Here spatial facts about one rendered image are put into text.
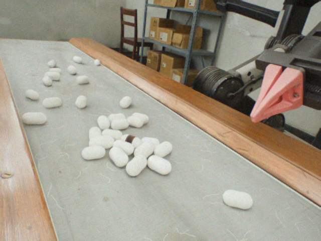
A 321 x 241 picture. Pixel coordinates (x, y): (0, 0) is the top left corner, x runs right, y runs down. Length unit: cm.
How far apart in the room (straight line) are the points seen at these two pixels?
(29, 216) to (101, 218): 7
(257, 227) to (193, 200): 8
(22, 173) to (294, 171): 36
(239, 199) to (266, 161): 12
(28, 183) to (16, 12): 453
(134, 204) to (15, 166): 14
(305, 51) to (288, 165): 17
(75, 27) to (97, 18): 45
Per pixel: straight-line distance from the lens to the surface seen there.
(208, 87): 75
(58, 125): 45
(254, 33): 275
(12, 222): 26
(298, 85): 37
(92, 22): 499
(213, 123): 47
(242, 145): 43
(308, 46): 40
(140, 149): 34
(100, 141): 36
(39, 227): 24
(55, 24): 484
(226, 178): 36
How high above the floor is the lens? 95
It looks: 25 degrees down
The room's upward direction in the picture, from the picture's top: 8 degrees clockwise
